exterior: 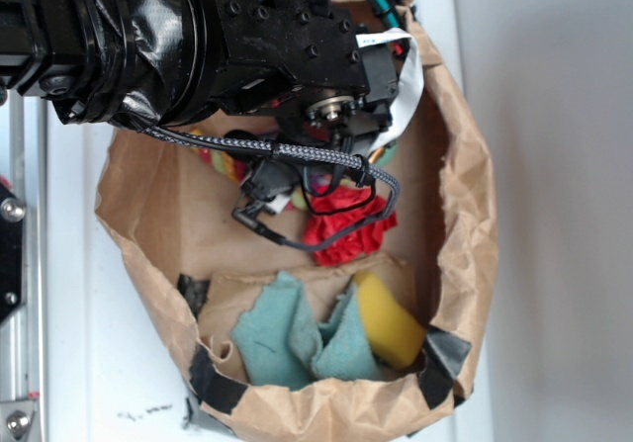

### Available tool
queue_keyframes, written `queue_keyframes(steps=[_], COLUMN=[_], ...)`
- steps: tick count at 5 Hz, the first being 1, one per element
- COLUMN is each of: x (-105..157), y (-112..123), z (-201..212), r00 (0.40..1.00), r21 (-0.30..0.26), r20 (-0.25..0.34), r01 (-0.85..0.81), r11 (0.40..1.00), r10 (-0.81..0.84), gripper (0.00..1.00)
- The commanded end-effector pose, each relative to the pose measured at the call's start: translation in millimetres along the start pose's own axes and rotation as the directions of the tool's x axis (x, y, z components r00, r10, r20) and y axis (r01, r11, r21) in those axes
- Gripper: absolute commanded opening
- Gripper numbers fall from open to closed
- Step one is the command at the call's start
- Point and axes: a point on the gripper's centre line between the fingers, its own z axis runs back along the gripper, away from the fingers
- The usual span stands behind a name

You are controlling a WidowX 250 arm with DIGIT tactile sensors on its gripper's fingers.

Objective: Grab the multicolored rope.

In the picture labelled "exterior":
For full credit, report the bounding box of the yellow sponge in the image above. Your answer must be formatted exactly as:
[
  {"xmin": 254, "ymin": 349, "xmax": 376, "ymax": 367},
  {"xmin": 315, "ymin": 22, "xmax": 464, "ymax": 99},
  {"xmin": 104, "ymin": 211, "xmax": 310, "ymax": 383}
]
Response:
[{"xmin": 352, "ymin": 271, "xmax": 426, "ymax": 370}]

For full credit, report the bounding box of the green rubber ball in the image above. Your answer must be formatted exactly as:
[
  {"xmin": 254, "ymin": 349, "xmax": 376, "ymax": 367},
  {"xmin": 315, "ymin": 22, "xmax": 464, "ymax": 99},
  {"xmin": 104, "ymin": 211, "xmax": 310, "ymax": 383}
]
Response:
[{"xmin": 368, "ymin": 140, "xmax": 398, "ymax": 167}]

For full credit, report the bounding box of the white flat ribbon cable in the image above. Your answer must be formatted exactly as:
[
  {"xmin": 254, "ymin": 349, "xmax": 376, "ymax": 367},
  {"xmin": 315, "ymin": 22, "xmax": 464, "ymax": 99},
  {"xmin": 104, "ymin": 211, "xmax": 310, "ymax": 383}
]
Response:
[{"xmin": 355, "ymin": 29, "xmax": 424, "ymax": 149}]

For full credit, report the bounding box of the grey braided cable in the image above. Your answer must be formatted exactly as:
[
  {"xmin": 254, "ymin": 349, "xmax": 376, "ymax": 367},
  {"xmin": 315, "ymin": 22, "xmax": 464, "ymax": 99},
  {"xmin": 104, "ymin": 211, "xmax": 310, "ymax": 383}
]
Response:
[{"xmin": 118, "ymin": 118, "xmax": 405, "ymax": 253}]

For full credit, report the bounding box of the multicolored twisted rope toy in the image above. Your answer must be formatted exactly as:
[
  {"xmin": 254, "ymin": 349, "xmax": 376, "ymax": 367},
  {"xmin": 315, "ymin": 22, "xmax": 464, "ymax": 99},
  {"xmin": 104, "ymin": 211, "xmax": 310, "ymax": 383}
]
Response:
[{"xmin": 191, "ymin": 147, "xmax": 327, "ymax": 216}]

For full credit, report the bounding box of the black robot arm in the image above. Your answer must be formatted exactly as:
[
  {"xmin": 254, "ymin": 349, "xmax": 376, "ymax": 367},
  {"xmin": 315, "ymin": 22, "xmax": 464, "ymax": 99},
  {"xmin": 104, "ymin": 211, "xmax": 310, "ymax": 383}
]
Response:
[{"xmin": 1, "ymin": 0, "xmax": 398, "ymax": 144}]

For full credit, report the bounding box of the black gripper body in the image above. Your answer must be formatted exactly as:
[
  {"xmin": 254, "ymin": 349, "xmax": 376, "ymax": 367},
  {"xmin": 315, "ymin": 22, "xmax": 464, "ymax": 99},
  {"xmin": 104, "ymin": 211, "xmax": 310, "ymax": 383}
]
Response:
[{"xmin": 207, "ymin": 0, "xmax": 402, "ymax": 151}]

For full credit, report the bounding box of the teal terry cloth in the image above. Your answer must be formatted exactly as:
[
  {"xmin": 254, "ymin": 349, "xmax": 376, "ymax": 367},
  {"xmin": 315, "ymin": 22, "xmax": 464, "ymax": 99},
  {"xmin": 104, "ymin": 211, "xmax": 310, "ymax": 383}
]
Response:
[{"xmin": 231, "ymin": 271, "xmax": 384, "ymax": 391}]

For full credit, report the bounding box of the black mounting bracket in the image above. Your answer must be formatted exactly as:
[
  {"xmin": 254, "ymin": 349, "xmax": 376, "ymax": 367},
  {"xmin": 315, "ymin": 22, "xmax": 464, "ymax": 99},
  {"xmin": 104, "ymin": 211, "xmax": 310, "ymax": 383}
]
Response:
[{"xmin": 1, "ymin": 176, "xmax": 28, "ymax": 324}]

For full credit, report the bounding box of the red crumpled paper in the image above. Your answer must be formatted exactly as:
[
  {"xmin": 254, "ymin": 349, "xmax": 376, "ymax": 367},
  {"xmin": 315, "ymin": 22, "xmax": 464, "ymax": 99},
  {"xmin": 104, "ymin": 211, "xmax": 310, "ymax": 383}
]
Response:
[{"xmin": 303, "ymin": 186, "xmax": 398, "ymax": 266}]

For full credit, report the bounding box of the brown paper bag bin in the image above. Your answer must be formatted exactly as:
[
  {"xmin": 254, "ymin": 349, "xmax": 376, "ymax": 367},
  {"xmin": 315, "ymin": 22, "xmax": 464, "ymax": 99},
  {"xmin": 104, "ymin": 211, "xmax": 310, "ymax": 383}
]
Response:
[{"xmin": 96, "ymin": 13, "xmax": 498, "ymax": 441}]

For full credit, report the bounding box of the aluminium frame rail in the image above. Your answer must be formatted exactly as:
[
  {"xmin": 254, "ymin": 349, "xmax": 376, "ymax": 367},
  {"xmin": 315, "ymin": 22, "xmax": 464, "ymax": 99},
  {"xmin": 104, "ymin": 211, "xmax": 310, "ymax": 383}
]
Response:
[{"xmin": 1, "ymin": 92, "xmax": 47, "ymax": 441}]

